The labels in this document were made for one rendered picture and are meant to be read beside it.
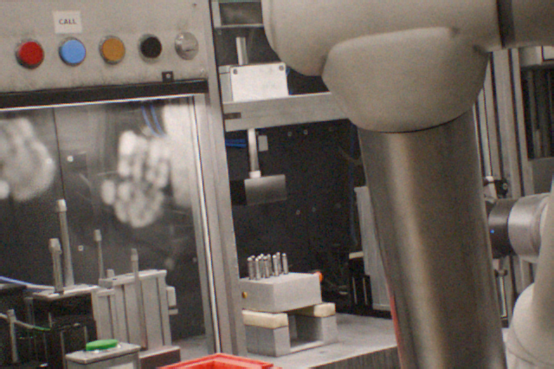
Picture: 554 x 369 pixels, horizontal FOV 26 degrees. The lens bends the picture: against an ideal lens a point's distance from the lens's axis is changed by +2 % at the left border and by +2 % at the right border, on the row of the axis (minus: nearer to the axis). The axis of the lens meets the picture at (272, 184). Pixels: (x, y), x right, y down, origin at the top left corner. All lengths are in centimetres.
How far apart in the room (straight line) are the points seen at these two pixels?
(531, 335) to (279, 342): 69
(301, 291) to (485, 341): 90
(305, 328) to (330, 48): 114
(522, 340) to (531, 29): 50
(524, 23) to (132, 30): 85
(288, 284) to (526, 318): 70
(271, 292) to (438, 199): 97
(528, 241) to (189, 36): 57
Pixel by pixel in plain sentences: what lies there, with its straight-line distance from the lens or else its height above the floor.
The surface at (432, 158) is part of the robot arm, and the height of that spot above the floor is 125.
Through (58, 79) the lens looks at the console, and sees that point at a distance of 163.
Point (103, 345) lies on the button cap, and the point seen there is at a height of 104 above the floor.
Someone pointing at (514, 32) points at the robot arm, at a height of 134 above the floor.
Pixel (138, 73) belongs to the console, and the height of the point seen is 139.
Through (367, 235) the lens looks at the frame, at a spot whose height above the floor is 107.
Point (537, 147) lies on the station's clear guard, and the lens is 221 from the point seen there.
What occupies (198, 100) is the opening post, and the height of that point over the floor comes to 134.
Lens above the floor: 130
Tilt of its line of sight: 3 degrees down
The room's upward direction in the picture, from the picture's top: 6 degrees counter-clockwise
